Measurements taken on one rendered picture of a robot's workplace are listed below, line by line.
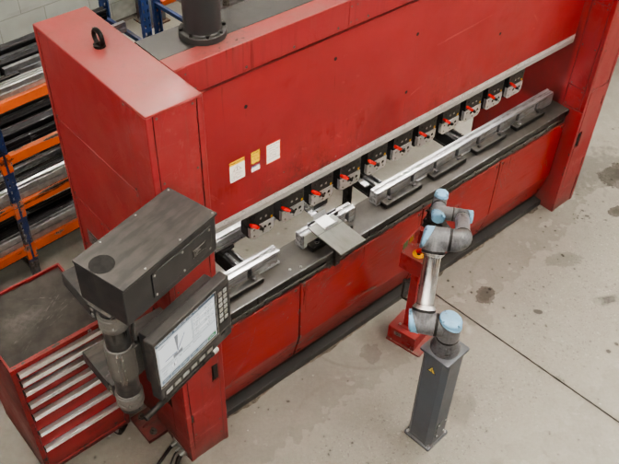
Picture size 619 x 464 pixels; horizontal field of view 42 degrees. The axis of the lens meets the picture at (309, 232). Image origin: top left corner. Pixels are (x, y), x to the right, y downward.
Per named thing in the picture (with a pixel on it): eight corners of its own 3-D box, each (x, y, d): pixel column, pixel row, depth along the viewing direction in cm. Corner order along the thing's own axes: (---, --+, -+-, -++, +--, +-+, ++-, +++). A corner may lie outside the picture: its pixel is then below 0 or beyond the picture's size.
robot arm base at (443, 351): (466, 348, 406) (469, 335, 399) (447, 365, 398) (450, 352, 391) (442, 330, 414) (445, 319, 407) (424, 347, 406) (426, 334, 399)
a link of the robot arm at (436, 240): (436, 339, 390) (453, 229, 383) (404, 334, 392) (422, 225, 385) (435, 333, 402) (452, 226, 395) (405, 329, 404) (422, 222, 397)
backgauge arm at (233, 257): (241, 286, 437) (241, 269, 427) (175, 225, 471) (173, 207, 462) (253, 280, 441) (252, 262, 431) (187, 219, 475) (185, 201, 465)
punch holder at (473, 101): (462, 122, 479) (467, 99, 468) (451, 116, 484) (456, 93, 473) (479, 113, 487) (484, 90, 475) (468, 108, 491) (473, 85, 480)
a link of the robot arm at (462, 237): (476, 237, 381) (474, 204, 426) (453, 233, 382) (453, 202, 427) (472, 259, 385) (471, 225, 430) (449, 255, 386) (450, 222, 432)
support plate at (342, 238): (341, 255, 421) (341, 254, 420) (308, 229, 435) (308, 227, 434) (366, 240, 430) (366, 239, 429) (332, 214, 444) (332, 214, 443)
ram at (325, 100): (190, 249, 373) (174, 104, 318) (180, 238, 377) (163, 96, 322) (573, 41, 520) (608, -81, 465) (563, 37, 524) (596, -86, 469)
